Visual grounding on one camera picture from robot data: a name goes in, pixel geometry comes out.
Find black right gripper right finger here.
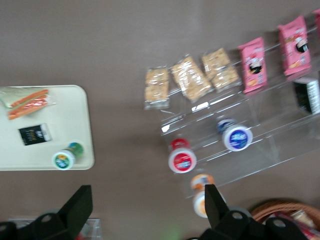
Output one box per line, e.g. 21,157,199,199
199,183,309,240

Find brown round wicker basket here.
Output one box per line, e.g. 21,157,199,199
249,198,320,240

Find dark red cookie box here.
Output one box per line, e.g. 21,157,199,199
294,221,320,240

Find brown table cover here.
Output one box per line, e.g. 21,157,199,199
0,0,320,240

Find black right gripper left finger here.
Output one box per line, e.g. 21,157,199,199
0,184,94,240

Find clear wrapped rice cracker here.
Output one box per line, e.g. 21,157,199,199
170,55,214,104
200,47,242,94
143,65,171,111

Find pink girl print snack pack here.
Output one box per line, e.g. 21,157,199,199
277,15,312,77
312,8,320,39

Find wrapped triangle sandwich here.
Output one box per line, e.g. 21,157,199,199
0,88,55,121

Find black snack pack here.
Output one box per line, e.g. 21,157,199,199
17,122,53,146
292,77,320,116

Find red gum bottle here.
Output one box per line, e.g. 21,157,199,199
167,138,199,174

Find clear bag of snacks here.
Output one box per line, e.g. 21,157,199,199
291,209,311,224

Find blue gum bottle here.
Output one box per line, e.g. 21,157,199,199
215,117,254,153

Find green gum bottle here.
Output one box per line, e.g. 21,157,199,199
51,141,85,172

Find orange gum bottle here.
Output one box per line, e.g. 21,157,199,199
190,173,227,219

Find clear acrylic tiered stand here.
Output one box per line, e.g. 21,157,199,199
159,24,320,201

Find cream plastic tray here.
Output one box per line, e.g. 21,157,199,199
0,84,96,172

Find pink cow print snack pack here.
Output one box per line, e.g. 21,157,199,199
237,37,269,95

